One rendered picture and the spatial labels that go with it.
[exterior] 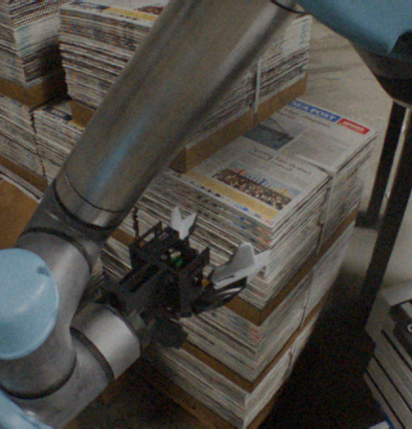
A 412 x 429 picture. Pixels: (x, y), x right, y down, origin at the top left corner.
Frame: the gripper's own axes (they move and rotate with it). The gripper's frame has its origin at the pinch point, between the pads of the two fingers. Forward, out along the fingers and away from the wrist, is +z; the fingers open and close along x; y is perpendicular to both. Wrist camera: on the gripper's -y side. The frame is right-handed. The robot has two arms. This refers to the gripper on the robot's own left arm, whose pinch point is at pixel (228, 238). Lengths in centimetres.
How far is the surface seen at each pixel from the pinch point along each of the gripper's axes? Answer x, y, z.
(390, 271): -6, -85, 98
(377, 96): 53, -85, 233
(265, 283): -2.1, -13.9, 7.7
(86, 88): 37.1, 6.9, 9.9
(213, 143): 14.8, 0.7, 16.5
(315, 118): 7.9, -2.6, 40.2
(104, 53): 31.3, 14.7, 10.0
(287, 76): 14.1, 4.9, 39.0
